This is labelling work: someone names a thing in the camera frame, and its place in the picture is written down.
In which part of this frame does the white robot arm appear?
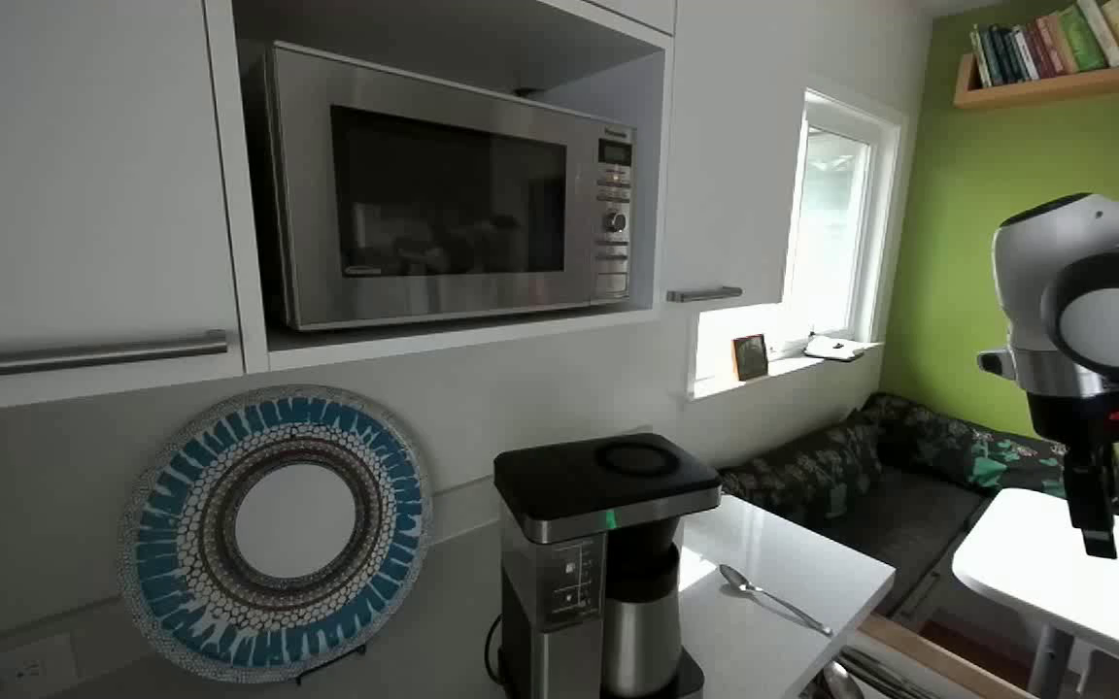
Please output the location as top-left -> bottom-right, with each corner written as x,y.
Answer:
979,195 -> 1119,559

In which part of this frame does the silver metal spoon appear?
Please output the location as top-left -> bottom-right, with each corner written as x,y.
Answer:
719,562 -> 832,637

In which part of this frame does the white frame window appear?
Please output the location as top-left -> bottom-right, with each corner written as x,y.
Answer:
780,88 -> 906,351

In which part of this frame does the open dark kitchen drawer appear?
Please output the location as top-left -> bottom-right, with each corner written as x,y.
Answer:
802,612 -> 1040,699

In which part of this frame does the white upper cabinet door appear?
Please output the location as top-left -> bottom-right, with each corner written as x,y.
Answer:
0,0 -> 241,408

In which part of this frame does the white round table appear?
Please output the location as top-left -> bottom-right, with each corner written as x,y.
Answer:
952,490 -> 1119,655

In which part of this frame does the wooden bookshelf with books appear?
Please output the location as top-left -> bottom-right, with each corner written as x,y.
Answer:
952,0 -> 1119,110

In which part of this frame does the green patterned bench cushion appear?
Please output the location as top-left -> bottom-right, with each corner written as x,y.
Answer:
723,392 -> 1066,532

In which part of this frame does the black silver coffee maker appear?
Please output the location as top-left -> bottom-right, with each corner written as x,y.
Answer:
494,431 -> 723,699

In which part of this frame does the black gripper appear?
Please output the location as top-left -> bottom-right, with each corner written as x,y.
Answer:
1021,355 -> 1119,559

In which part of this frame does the blue white woven plate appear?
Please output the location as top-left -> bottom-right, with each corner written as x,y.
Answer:
119,383 -> 433,685

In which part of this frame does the silver cabinet handle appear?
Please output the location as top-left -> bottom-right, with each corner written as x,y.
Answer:
0,329 -> 228,375

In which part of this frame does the small dark picture frame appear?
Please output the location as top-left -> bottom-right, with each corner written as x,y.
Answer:
735,335 -> 768,382

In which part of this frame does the stainless steel microwave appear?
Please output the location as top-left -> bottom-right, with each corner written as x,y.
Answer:
262,41 -> 634,329

